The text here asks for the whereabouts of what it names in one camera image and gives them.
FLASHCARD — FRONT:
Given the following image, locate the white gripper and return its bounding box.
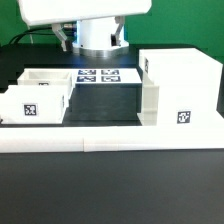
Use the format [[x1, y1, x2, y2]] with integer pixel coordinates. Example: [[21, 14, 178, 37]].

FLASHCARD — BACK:
[[18, 0, 152, 51]]

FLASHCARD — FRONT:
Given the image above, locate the white front drawer box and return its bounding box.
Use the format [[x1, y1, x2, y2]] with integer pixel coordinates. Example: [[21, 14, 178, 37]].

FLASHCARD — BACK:
[[0, 85, 68, 124]]

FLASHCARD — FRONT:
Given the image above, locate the white drawer box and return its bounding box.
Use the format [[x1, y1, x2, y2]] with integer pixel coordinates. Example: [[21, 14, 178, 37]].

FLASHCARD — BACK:
[[0, 85, 68, 124], [17, 68, 73, 97]]

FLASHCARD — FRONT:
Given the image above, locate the white drawer cabinet frame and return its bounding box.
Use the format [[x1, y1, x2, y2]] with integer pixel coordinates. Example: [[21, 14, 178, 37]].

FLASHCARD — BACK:
[[138, 48, 224, 127]]

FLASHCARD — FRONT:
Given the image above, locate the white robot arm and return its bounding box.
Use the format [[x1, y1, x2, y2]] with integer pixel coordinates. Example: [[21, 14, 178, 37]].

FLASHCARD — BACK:
[[17, 0, 152, 57]]

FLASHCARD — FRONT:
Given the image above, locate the white rear drawer box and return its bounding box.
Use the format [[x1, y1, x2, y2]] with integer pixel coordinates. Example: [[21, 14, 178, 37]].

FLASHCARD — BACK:
[[17, 68, 73, 97]]

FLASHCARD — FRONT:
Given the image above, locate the white marker tag sheet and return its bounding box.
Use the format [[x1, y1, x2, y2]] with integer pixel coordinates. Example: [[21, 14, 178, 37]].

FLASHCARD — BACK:
[[72, 68, 141, 84]]

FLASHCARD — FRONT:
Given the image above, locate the black cable bundle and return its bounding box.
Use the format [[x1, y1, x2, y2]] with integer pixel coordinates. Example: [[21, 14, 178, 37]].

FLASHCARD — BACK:
[[8, 23, 76, 46]]

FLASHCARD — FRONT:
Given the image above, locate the white L-shaped border wall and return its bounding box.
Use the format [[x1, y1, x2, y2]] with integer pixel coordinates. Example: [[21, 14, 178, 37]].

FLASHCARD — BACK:
[[0, 114, 224, 153]]

